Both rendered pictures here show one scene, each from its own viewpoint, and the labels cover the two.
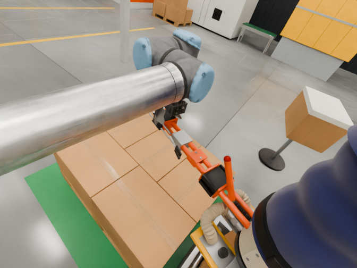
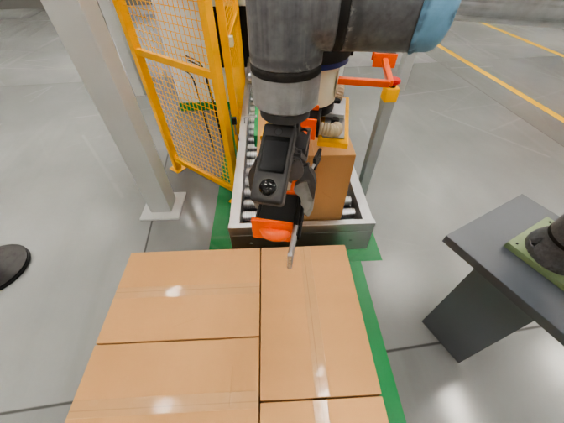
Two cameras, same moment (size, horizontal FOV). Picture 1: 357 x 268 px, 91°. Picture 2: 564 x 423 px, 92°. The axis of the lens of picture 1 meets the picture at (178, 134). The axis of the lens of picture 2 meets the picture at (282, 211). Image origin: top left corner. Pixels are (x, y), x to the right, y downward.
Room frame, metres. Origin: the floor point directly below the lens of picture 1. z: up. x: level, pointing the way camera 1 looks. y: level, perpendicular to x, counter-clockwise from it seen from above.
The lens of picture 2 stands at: (0.78, 0.38, 1.59)
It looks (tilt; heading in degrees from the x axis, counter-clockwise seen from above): 47 degrees down; 238
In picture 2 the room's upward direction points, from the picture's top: straight up
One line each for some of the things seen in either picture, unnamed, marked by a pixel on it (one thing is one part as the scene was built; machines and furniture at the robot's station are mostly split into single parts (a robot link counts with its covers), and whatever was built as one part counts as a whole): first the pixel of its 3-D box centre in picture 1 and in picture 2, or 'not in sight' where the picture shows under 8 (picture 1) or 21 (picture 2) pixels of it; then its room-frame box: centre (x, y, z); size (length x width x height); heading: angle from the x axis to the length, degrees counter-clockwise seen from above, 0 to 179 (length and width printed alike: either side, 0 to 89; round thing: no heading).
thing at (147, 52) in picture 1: (159, 57); (390, 1); (0.48, 0.12, 1.53); 0.12 x 0.12 x 0.09; 56
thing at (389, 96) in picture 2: not in sight; (368, 164); (-0.45, -0.54, 0.50); 0.07 x 0.07 x 1.00; 61
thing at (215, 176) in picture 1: (215, 179); (301, 121); (0.37, -0.18, 1.22); 0.10 x 0.08 x 0.06; 138
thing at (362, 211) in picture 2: not in sight; (327, 118); (-0.59, -1.15, 0.50); 2.31 x 0.05 x 0.19; 61
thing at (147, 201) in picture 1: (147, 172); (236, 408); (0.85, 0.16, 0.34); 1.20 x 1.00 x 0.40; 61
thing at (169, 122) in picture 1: (165, 118); (276, 214); (0.61, 0.08, 1.21); 0.08 x 0.07 x 0.05; 48
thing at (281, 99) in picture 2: not in sight; (283, 87); (0.59, 0.06, 1.44); 0.10 x 0.09 x 0.05; 137
